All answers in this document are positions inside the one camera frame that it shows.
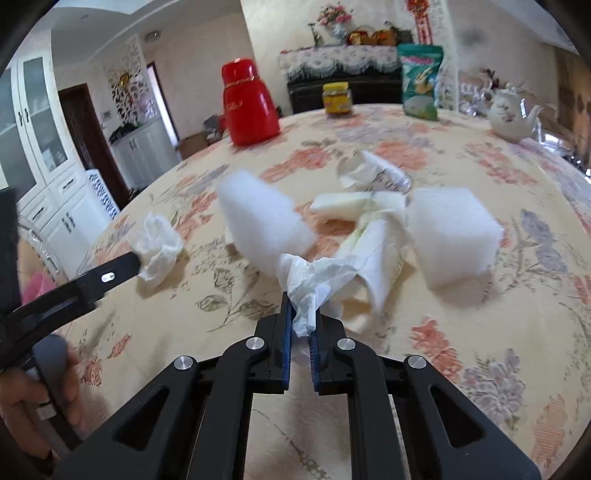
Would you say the flat white foam sheet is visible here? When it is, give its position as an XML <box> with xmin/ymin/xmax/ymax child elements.
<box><xmin>310</xmin><ymin>191</ymin><xmax>407</xmax><ymax>220</ymax></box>

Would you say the red thermos flask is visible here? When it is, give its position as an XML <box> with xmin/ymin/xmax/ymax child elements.
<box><xmin>221</xmin><ymin>58</ymin><xmax>281</xmax><ymax>147</ymax></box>

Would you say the white carved armchair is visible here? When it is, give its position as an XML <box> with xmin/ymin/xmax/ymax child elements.
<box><xmin>459</xmin><ymin>69</ymin><xmax>497</xmax><ymax>116</ymax></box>

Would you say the dark wooden door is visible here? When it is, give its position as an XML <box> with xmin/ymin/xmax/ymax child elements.
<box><xmin>58</xmin><ymin>83</ymin><xmax>132</xmax><ymax>210</ymax></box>

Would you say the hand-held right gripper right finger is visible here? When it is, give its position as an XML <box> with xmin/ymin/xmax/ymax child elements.
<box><xmin>308</xmin><ymin>307</ymin><xmax>541</xmax><ymax>480</ymax></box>

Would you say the white lattice wall screen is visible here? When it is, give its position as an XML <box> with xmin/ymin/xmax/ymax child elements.
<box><xmin>102</xmin><ymin>37</ymin><xmax>153</xmax><ymax>127</ymax></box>
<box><xmin>431</xmin><ymin>0</ymin><xmax>462</xmax><ymax>112</ymax></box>

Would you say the tall white glass-door cabinet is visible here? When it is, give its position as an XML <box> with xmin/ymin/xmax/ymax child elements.
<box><xmin>0</xmin><ymin>48</ymin><xmax>112</xmax><ymax>282</ymax></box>

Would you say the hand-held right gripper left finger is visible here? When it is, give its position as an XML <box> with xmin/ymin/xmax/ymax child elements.
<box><xmin>53</xmin><ymin>292</ymin><xmax>295</xmax><ymax>480</ymax></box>

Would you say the black piano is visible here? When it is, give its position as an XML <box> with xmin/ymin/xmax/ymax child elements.
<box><xmin>287</xmin><ymin>74</ymin><xmax>404</xmax><ymax>116</ymax></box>

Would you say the vase with pink flowers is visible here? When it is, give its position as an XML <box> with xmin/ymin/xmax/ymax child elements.
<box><xmin>314</xmin><ymin>4</ymin><xmax>354</xmax><ymax>46</ymax></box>

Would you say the cardboard box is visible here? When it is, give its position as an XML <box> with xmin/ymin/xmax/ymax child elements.
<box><xmin>178</xmin><ymin>131</ymin><xmax>222</xmax><ymax>160</ymax></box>

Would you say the white tissue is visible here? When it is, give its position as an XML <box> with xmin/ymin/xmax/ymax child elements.
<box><xmin>276</xmin><ymin>253</ymin><xmax>365</xmax><ymax>337</ymax></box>
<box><xmin>129</xmin><ymin>212</ymin><xmax>184</xmax><ymax>289</ymax></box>

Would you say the red Chinese knot ornament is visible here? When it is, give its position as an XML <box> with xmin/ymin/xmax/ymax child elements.
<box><xmin>406</xmin><ymin>0</ymin><xmax>435</xmax><ymax>44</ymax></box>

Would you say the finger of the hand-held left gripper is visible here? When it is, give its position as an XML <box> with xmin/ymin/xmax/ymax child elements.
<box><xmin>0</xmin><ymin>251</ymin><xmax>141</xmax><ymax>370</ymax></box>

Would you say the floral lace piano cover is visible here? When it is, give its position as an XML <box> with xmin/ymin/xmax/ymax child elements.
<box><xmin>278</xmin><ymin>45</ymin><xmax>402</xmax><ymax>84</ymax></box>

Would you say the green snack bag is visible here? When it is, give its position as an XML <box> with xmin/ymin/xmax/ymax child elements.
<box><xmin>397</xmin><ymin>44</ymin><xmax>444</xmax><ymax>121</ymax></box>

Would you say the white carved floor panel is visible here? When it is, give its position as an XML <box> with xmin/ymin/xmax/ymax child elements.
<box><xmin>85</xmin><ymin>170</ymin><xmax>122</xmax><ymax>221</ymax></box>

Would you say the yellow lid glass jar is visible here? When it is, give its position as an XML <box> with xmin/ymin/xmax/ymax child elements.
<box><xmin>322</xmin><ymin>82</ymin><xmax>354</xmax><ymax>116</ymax></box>

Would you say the person's left hand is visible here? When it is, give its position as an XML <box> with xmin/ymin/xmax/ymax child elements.
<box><xmin>0</xmin><ymin>344</ymin><xmax>84</xmax><ymax>462</ymax></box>

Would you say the white foam block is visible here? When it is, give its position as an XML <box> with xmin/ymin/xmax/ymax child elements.
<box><xmin>406</xmin><ymin>187</ymin><xmax>503</xmax><ymax>291</ymax></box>
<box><xmin>217</xmin><ymin>170</ymin><xmax>317</xmax><ymax>268</ymax></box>

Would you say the white plastic wrapper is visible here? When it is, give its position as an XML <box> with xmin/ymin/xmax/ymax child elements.
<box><xmin>337</xmin><ymin>150</ymin><xmax>413</xmax><ymax>192</ymax></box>

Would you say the white floral teapot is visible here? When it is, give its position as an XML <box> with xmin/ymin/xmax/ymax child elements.
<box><xmin>487</xmin><ymin>82</ymin><xmax>546</xmax><ymax>143</ymax></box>

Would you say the black bag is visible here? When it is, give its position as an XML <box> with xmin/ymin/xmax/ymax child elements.
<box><xmin>108</xmin><ymin>124</ymin><xmax>139</xmax><ymax>144</ymax></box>

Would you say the low white cabinet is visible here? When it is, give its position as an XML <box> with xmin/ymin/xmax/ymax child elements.
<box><xmin>111</xmin><ymin>121</ymin><xmax>182</xmax><ymax>190</ymax></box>

